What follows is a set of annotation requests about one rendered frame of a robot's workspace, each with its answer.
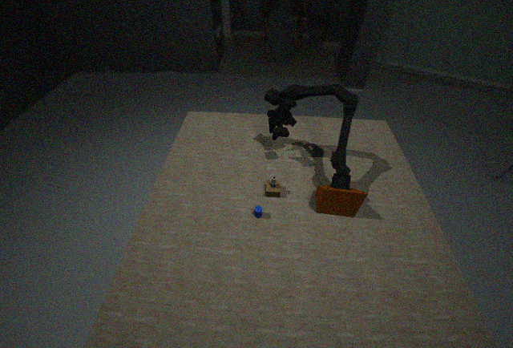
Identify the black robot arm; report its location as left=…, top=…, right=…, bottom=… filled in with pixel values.
left=265, top=84, right=358, bottom=190

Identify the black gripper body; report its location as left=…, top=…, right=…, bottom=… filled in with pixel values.
left=267, top=109, right=289, bottom=137

